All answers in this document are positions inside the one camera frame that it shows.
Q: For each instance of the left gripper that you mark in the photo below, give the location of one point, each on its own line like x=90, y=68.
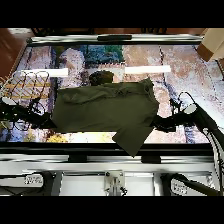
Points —
x=46, y=122

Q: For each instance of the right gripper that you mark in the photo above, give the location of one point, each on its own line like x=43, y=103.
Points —
x=164, y=124

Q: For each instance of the olive green shirt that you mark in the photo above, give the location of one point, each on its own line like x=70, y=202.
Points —
x=106, y=110

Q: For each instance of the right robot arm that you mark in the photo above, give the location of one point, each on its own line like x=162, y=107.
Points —
x=204, y=120

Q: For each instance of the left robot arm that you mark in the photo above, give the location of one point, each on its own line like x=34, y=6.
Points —
x=16, y=112

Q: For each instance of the cardboard box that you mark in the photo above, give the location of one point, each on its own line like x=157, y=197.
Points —
x=213, y=41

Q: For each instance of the silver frame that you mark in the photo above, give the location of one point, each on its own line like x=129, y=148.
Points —
x=100, y=165

